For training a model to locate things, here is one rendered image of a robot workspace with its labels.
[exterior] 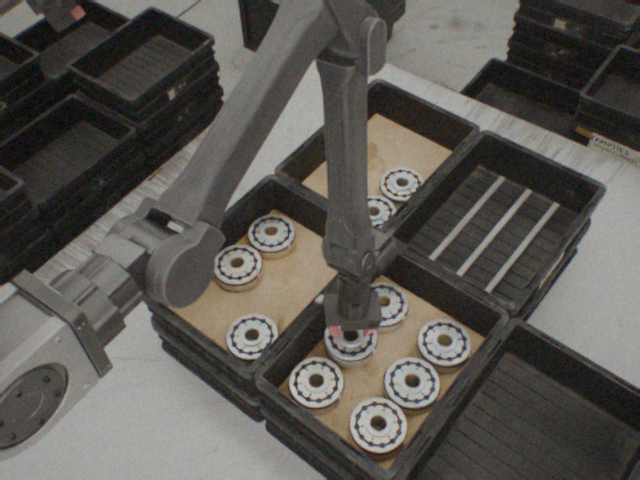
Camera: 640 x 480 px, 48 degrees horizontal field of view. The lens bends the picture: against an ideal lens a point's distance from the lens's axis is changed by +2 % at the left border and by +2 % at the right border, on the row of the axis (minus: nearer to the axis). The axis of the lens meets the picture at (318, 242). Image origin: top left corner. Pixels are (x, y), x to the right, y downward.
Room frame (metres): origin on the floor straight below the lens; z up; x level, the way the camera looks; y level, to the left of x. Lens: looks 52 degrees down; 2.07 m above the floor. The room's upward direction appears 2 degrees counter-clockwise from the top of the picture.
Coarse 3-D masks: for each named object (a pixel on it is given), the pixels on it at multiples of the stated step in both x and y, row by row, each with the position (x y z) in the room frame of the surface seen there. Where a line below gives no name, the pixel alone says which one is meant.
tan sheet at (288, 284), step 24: (240, 240) 0.97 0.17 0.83; (312, 240) 0.96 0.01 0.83; (264, 264) 0.90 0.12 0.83; (288, 264) 0.90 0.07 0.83; (312, 264) 0.89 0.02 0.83; (216, 288) 0.84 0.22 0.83; (264, 288) 0.84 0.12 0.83; (288, 288) 0.83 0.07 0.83; (312, 288) 0.83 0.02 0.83; (192, 312) 0.78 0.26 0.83; (216, 312) 0.78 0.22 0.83; (240, 312) 0.78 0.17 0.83; (264, 312) 0.78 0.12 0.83; (288, 312) 0.77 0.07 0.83; (216, 336) 0.72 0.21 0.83
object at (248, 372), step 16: (272, 176) 1.06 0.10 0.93; (256, 192) 1.02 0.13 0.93; (304, 192) 1.01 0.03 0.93; (320, 208) 0.97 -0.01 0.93; (176, 320) 0.70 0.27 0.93; (192, 336) 0.67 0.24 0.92; (208, 336) 0.67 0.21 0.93; (272, 352) 0.63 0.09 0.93; (240, 368) 0.60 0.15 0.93; (256, 368) 0.60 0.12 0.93
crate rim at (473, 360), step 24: (336, 288) 0.76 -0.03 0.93; (456, 288) 0.75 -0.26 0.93; (312, 312) 0.71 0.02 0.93; (504, 312) 0.70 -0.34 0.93; (288, 336) 0.66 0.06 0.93; (264, 384) 0.57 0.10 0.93; (456, 384) 0.56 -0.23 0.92; (288, 408) 0.52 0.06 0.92; (360, 456) 0.43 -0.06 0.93; (408, 456) 0.43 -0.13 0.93
